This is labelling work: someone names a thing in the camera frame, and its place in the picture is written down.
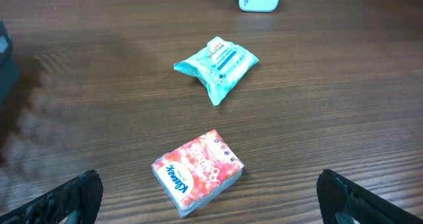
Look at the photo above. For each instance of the red white small packet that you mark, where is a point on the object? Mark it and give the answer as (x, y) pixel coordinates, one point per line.
(196, 172)

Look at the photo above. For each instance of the grey plastic mesh basket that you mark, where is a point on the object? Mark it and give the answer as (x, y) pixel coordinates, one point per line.
(10, 71)

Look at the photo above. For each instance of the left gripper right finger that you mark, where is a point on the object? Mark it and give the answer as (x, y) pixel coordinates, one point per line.
(342, 201)

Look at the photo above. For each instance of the mint green wipes pack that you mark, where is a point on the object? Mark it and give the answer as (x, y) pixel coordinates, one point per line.
(219, 67)

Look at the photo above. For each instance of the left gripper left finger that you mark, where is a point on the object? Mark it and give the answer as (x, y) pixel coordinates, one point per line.
(80, 198)

